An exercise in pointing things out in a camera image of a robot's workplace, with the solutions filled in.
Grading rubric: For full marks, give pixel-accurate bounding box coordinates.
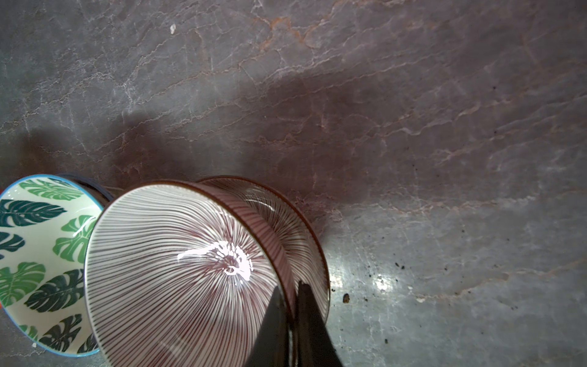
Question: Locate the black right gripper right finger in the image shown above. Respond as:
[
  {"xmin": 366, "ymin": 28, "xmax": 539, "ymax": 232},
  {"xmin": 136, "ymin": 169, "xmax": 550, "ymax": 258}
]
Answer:
[{"xmin": 296, "ymin": 281, "xmax": 342, "ymax": 367}]

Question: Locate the striped bowl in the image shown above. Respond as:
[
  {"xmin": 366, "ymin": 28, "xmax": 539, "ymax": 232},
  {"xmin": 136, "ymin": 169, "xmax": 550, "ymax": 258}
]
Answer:
[
  {"xmin": 85, "ymin": 180, "xmax": 296, "ymax": 366},
  {"xmin": 200, "ymin": 176, "xmax": 331, "ymax": 321}
]

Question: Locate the green leaf bowl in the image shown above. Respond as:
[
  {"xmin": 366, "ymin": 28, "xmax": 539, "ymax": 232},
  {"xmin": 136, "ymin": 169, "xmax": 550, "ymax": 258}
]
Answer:
[{"xmin": 1, "ymin": 174, "xmax": 114, "ymax": 357}]

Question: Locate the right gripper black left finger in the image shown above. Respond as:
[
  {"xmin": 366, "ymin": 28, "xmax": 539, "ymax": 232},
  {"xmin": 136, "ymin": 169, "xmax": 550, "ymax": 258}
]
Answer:
[{"xmin": 245, "ymin": 287, "xmax": 290, "ymax": 367}]

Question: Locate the striped bowl front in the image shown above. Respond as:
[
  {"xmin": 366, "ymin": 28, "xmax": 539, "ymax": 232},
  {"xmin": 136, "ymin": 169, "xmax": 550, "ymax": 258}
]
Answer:
[{"xmin": 85, "ymin": 180, "xmax": 296, "ymax": 366}]

